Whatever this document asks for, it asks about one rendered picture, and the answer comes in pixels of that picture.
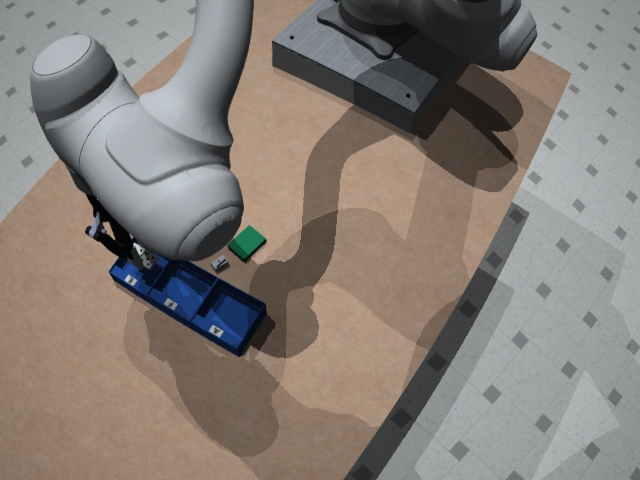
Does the blue rack of bins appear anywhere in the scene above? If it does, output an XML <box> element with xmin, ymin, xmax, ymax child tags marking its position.
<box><xmin>109</xmin><ymin>252</ymin><xmax>267</xmax><ymax>357</ymax></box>

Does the green square block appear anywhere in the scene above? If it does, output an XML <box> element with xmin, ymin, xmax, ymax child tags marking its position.
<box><xmin>227</xmin><ymin>225</ymin><xmax>266</xmax><ymax>262</ymax></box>

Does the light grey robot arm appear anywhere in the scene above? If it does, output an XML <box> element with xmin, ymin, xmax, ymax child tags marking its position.
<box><xmin>30</xmin><ymin>0</ymin><xmax>537</xmax><ymax>261</ymax></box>

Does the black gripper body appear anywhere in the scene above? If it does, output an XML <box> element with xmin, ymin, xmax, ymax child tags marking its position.
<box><xmin>86</xmin><ymin>194</ymin><xmax>115</xmax><ymax>222</ymax></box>

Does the white domino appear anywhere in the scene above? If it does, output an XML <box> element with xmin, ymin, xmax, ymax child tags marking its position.
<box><xmin>133</xmin><ymin>243</ymin><xmax>159</xmax><ymax>270</ymax></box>

